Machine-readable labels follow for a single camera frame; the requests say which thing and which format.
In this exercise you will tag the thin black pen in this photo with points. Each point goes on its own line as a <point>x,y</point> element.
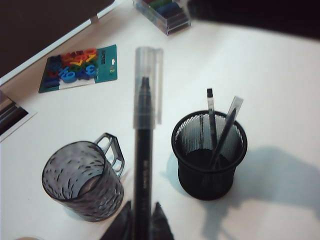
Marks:
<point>212,112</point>

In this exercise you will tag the dark textured glass mug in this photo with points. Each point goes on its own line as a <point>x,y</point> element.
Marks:
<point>62,175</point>

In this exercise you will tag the dark pen clear cap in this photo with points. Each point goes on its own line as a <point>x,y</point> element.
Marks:
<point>230,122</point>

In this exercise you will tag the brown fabric desk partition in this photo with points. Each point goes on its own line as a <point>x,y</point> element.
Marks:
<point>37,30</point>

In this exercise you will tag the teal card of number magnets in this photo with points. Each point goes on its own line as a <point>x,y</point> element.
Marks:
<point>105,65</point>

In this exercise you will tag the clear box of coloured items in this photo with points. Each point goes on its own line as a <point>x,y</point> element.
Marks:
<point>170,17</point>

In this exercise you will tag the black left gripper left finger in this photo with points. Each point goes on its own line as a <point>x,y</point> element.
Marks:
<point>122,227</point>

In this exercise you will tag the black mesh pen holder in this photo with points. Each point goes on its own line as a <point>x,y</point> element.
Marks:
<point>207,185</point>

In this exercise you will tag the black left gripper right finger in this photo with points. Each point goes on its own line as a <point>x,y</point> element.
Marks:
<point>161,227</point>

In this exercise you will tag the black pen clear cap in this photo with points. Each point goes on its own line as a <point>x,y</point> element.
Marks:
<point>145,162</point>

